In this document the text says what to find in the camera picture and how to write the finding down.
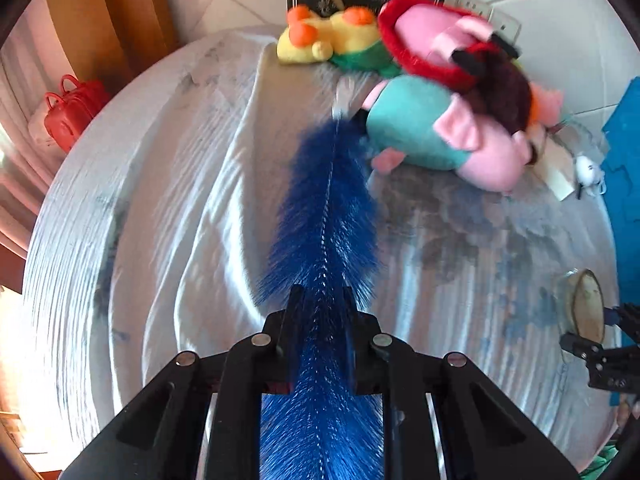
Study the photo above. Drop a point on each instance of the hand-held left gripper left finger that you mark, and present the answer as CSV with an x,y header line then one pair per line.
x,y
287,345

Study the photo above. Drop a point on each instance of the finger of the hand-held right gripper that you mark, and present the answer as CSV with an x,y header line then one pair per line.
x,y
579,345
622,316

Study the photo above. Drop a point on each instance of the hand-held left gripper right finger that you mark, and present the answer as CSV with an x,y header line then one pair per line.
x,y
367,355

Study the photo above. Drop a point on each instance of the blue fluffy duster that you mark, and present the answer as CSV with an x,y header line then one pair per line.
x,y
325,210

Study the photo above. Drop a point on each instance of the blue plastic folding crate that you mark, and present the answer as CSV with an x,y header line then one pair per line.
x,y
624,170

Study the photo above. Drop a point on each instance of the pink pig plush teal dress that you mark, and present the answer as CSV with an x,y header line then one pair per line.
x,y
430,127

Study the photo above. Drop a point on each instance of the pink flamingo plush toy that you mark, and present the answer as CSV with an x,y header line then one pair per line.
x,y
430,35

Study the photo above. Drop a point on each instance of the striped pale blue tablecloth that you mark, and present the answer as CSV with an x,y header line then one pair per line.
x,y
210,220

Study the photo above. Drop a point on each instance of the small white plush toy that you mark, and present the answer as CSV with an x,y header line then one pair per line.
x,y
589,172

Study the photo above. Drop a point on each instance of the white paper card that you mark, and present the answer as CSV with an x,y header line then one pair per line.
x,y
557,172

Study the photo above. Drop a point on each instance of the yellow duck plush toy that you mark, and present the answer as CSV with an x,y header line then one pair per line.
x,y
345,32

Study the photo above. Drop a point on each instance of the red handbag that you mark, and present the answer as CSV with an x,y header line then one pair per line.
x,y
67,114

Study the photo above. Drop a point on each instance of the pale sheer curtain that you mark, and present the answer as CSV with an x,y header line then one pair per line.
x,y
20,160

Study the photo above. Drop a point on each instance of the wooden wall frame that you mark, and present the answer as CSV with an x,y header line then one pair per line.
x,y
115,10

